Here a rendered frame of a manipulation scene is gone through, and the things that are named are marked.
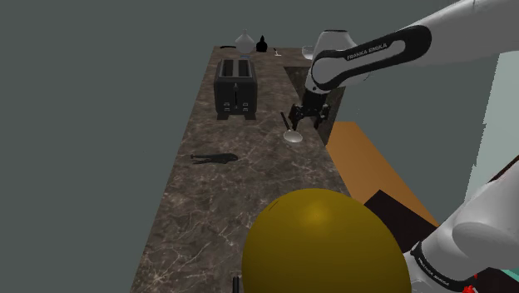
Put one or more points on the clear glass bowl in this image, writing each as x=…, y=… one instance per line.
x=307, y=52

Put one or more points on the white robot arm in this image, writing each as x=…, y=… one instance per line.
x=450, y=28

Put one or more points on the black toaster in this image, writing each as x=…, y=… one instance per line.
x=235, y=91

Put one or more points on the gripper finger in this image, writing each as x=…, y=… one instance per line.
x=294, y=115
x=322, y=115

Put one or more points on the white round vase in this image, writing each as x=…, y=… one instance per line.
x=245, y=42

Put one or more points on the small pale utensil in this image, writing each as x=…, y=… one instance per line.
x=277, y=52

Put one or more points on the flat black curved object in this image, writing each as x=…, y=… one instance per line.
x=228, y=47

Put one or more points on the small black bottle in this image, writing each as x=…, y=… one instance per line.
x=261, y=45

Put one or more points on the black hand tool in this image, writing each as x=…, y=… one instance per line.
x=217, y=158

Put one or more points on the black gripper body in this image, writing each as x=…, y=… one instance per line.
x=312, y=103

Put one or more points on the large yellow dome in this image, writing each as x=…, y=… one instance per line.
x=324, y=247

